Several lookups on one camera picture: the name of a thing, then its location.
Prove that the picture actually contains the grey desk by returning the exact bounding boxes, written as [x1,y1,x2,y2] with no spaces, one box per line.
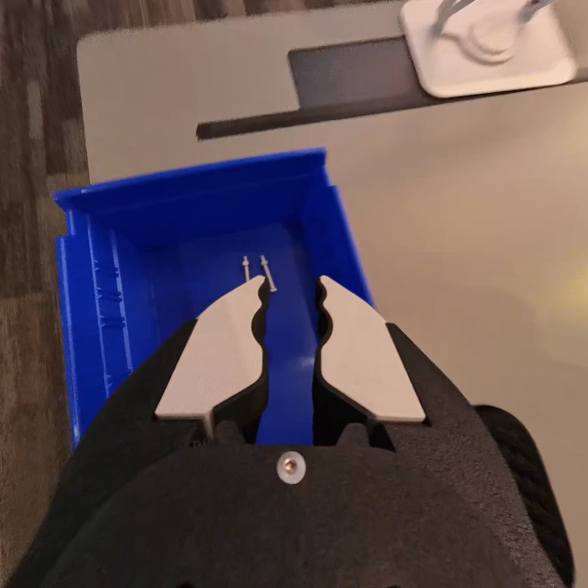
[76,2,588,588]

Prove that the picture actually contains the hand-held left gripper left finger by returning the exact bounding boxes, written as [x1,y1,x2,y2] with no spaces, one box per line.
[155,275,271,439]

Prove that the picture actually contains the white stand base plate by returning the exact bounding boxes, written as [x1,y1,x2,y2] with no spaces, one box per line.
[400,0,577,98]

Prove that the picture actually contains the blue plastic bin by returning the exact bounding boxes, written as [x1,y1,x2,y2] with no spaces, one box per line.
[53,147,377,453]

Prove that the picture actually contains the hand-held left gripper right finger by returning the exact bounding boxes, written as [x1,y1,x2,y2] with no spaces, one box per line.
[314,275,426,424]

